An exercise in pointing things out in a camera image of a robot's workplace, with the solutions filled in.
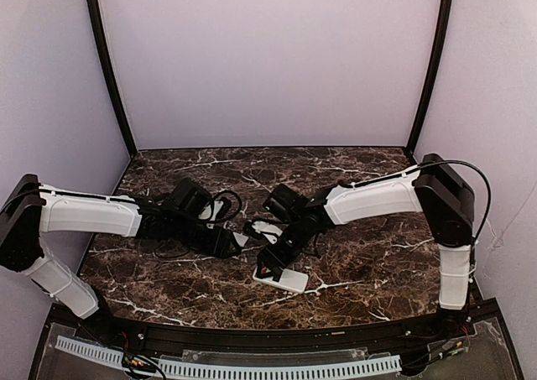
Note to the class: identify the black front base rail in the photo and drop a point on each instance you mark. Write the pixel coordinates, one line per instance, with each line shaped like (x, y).
(397, 335)

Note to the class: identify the white red remote control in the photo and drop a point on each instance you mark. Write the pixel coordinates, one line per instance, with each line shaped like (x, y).
(290, 281)

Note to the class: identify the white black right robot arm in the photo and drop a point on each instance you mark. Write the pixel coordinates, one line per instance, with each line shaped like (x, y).
(432, 188)

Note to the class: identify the black frame post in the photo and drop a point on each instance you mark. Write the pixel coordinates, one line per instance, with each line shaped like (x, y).
(97, 27)
(437, 47)

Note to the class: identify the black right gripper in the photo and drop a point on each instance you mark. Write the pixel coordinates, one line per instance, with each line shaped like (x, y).
(278, 254)

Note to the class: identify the black right frame post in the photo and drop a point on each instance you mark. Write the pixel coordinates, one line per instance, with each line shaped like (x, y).
(437, 47)

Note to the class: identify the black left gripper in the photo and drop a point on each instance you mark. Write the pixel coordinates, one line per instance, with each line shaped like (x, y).
(224, 242)

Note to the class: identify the black left frame post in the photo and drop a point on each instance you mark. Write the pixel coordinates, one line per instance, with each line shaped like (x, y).
(97, 27)

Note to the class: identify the white slotted cable duct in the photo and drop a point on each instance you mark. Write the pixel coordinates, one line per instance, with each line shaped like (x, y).
(216, 365)

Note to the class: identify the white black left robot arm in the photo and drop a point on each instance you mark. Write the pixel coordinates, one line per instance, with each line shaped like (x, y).
(189, 215)

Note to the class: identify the white battery cover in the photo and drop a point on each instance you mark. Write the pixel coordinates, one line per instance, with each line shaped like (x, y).
(240, 239)

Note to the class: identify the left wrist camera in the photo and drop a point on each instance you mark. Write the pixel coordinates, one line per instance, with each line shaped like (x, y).
(223, 207)

